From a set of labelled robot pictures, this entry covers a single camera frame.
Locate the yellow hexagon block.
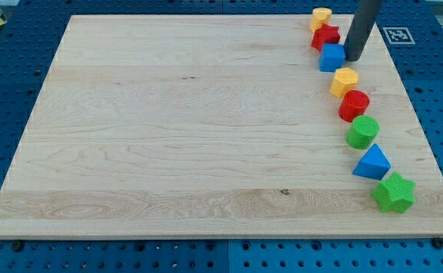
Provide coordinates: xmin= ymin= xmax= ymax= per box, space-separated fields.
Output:
xmin=329 ymin=67 xmax=359 ymax=99

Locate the light wooden board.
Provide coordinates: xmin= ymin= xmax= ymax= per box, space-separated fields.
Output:
xmin=0 ymin=15 xmax=443 ymax=240

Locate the blue cube block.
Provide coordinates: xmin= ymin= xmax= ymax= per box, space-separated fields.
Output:
xmin=319 ymin=43 xmax=346 ymax=72

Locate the red cylinder block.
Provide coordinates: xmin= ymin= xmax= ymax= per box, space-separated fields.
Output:
xmin=338 ymin=89 xmax=370 ymax=122

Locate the green cylinder block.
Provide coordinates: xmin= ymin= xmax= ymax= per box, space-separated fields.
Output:
xmin=346 ymin=115 xmax=380 ymax=149

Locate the red star block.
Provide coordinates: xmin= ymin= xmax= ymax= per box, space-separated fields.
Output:
xmin=311 ymin=24 xmax=341 ymax=52

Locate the blue triangle block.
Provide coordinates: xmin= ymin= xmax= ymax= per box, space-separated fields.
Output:
xmin=353 ymin=144 xmax=391 ymax=180

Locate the yellow heart block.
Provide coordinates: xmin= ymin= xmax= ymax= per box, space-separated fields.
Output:
xmin=309 ymin=8 xmax=332 ymax=33

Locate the green star block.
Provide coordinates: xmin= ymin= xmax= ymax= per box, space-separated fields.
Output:
xmin=372 ymin=171 xmax=416 ymax=213

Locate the white fiducial marker tag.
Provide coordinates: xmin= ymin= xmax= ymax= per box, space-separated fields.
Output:
xmin=383 ymin=27 xmax=415 ymax=45

